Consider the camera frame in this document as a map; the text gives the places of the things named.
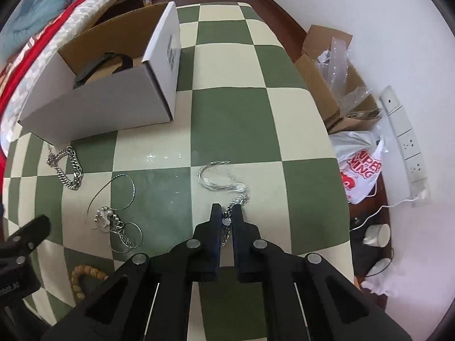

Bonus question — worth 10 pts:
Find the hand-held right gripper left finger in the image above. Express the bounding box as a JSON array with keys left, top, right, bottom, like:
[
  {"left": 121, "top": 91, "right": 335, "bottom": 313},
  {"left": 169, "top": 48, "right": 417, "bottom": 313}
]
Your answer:
[{"left": 43, "top": 203, "right": 223, "bottom": 341}]

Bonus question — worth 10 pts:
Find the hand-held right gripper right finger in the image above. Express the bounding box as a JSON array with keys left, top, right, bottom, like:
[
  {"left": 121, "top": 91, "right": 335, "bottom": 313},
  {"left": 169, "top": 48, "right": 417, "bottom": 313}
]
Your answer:
[{"left": 231, "top": 204, "right": 413, "bottom": 341}]

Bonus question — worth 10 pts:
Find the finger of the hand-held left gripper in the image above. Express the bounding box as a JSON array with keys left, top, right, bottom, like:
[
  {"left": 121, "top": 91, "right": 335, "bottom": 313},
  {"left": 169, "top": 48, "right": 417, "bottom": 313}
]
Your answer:
[{"left": 5, "top": 215, "right": 51, "bottom": 254}]

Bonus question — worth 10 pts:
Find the silver chain with round pendant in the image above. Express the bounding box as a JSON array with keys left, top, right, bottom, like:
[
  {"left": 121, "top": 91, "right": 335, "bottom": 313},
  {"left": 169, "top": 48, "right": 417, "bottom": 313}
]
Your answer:
[{"left": 220, "top": 192, "right": 251, "bottom": 248}]

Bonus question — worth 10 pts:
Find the pearl flower brooch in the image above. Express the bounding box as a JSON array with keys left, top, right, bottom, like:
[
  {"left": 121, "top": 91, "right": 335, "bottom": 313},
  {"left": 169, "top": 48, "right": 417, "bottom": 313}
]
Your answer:
[{"left": 94, "top": 206, "right": 125, "bottom": 234}]

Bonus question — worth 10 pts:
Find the green checkered tablecloth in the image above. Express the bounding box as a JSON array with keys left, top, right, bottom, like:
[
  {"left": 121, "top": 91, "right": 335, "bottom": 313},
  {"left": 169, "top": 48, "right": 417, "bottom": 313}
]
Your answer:
[{"left": 3, "top": 2, "right": 356, "bottom": 341}]

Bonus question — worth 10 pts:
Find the white cup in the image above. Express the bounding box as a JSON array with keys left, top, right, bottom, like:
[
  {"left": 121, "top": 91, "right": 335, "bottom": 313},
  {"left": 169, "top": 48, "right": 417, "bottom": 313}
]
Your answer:
[{"left": 363, "top": 223, "right": 392, "bottom": 248}]

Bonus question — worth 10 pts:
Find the white cardboard box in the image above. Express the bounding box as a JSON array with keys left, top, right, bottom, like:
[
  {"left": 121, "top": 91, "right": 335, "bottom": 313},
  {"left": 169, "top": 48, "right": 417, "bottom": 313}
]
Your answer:
[{"left": 18, "top": 1, "right": 182, "bottom": 145}]

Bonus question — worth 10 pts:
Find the white plastic bag red print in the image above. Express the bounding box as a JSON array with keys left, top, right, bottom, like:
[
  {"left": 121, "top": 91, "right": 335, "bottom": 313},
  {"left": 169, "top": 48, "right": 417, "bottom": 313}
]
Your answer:
[{"left": 330, "top": 130, "right": 386, "bottom": 205}]

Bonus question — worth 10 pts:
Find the brown cardboard box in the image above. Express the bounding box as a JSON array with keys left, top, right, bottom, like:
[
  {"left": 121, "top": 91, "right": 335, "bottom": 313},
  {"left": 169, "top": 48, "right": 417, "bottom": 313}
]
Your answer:
[{"left": 293, "top": 24, "right": 383, "bottom": 134}]

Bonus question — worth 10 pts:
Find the clear plastic wrapping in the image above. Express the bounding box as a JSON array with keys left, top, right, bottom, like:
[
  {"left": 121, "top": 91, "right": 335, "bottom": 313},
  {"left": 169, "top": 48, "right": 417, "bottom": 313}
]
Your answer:
[{"left": 316, "top": 37, "right": 375, "bottom": 115}]

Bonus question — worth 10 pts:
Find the white power strip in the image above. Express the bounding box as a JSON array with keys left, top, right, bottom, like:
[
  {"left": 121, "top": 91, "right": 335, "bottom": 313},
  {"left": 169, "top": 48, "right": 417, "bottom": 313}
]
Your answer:
[{"left": 379, "top": 85, "right": 431, "bottom": 207}]

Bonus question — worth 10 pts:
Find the teal blanket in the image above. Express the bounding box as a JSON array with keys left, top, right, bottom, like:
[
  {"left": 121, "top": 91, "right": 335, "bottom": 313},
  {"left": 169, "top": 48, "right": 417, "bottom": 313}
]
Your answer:
[{"left": 2, "top": 0, "right": 134, "bottom": 62}]

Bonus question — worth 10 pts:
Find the silver multi-strand necklace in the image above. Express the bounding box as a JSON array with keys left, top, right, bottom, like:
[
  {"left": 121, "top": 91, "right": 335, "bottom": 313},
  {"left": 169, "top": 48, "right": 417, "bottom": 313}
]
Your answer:
[{"left": 197, "top": 161, "right": 251, "bottom": 195}]

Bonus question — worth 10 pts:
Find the chunky silver chain bracelet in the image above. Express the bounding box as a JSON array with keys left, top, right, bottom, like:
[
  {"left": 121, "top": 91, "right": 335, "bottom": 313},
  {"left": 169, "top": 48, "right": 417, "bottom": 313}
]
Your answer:
[{"left": 46, "top": 146, "right": 84, "bottom": 191}]

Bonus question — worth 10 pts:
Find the wooden bead bracelet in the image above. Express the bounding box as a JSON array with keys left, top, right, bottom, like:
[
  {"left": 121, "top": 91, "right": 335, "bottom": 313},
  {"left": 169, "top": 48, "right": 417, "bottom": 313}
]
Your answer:
[{"left": 71, "top": 264, "right": 109, "bottom": 301}]

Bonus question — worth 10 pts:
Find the silver hoop with chain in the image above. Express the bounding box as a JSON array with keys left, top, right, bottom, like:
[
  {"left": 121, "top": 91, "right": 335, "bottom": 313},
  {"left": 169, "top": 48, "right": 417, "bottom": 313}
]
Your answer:
[{"left": 110, "top": 220, "right": 144, "bottom": 254}]

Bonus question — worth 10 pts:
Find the thin silver loop necklace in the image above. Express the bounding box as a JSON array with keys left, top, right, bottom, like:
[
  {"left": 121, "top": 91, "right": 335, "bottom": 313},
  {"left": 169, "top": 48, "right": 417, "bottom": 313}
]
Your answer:
[{"left": 84, "top": 173, "right": 136, "bottom": 225}]

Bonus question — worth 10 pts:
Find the white cable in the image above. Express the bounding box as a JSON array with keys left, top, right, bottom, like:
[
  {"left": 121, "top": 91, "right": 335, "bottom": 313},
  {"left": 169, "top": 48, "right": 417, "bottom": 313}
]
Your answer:
[{"left": 350, "top": 189, "right": 428, "bottom": 232}]

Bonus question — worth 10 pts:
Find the black strap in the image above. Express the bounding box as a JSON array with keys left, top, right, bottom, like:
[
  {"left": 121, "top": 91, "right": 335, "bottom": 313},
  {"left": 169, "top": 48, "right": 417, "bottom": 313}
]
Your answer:
[{"left": 73, "top": 53, "right": 134, "bottom": 89}]

